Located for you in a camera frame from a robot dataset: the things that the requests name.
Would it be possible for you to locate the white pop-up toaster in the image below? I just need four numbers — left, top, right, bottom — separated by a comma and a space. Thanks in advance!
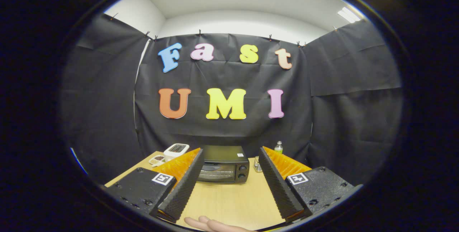
164, 143, 190, 161

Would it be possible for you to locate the black toaster oven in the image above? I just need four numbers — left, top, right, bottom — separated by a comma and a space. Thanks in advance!
197, 145, 250, 184

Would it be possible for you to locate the ceiling light panel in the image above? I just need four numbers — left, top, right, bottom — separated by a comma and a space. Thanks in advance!
337, 7, 361, 23

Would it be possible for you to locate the black backdrop cloth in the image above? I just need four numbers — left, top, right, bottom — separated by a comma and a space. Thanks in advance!
61, 13, 403, 186

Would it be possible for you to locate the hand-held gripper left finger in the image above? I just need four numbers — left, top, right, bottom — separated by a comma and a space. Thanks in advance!
104, 148, 205, 223

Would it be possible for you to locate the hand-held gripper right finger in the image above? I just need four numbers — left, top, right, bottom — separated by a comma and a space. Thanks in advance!
258, 146, 363, 223

